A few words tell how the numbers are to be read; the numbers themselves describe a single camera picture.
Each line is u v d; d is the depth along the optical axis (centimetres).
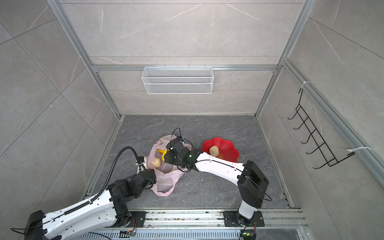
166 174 75
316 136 67
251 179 43
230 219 73
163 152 80
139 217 74
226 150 98
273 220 75
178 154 60
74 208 46
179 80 101
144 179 57
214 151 92
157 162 87
